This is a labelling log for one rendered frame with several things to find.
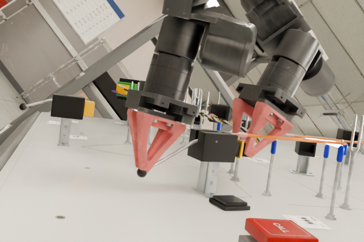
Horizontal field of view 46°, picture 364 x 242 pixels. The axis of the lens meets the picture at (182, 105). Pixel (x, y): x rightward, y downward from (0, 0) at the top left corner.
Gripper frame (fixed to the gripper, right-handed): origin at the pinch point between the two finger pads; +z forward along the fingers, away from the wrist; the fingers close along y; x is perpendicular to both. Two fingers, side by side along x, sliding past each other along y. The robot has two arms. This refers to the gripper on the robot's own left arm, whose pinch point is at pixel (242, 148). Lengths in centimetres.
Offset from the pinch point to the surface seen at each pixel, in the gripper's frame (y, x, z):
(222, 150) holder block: -1.9, 4.5, 2.1
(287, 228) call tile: -22.9, 8.7, 7.3
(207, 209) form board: -7.2, 5.7, 10.1
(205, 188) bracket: -0.9, 3.1, 7.9
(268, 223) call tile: -21.3, 9.6, 7.8
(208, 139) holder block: -1.9, 7.4, 2.0
